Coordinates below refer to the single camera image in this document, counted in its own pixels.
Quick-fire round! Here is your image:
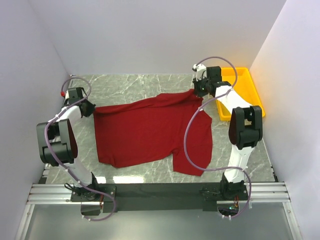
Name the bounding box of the yellow plastic tray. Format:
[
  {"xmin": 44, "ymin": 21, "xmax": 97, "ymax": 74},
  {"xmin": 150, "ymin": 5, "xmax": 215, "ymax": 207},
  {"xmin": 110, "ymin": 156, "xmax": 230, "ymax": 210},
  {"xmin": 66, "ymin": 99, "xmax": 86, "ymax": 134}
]
[{"xmin": 215, "ymin": 67, "xmax": 266, "ymax": 121}]

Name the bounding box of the red t shirt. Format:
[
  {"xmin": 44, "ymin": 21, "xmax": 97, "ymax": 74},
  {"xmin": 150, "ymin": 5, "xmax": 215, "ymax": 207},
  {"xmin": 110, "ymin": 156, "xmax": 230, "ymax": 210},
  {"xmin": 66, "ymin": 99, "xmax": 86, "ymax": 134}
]
[{"xmin": 93, "ymin": 89, "xmax": 213, "ymax": 177}]

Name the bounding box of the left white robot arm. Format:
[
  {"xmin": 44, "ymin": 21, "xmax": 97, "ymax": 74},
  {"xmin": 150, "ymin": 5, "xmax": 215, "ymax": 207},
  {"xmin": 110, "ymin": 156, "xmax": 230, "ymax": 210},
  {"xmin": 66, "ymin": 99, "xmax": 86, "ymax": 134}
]
[{"xmin": 36, "ymin": 87, "xmax": 100, "ymax": 201}]

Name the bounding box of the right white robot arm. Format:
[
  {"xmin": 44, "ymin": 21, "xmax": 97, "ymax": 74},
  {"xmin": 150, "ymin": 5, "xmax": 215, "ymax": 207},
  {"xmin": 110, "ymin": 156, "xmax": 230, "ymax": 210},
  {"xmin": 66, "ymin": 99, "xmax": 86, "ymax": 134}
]
[{"xmin": 192, "ymin": 63, "xmax": 263, "ymax": 200}]

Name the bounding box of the black base beam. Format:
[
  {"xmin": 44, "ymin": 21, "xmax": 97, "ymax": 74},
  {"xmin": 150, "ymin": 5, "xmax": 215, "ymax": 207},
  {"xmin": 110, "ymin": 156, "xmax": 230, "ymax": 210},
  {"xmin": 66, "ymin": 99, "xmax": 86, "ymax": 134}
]
[{"xmin": 64, "ymin": 182, "xmax": 250, "ymax": 216}]

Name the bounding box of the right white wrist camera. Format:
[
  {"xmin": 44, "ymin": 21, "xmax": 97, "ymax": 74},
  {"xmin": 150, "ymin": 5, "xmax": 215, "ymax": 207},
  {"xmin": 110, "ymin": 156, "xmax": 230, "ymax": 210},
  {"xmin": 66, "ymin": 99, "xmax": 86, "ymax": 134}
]
[{"xmin": 192, "ymin": 63, "xmax": 207, "ymax": 82}]

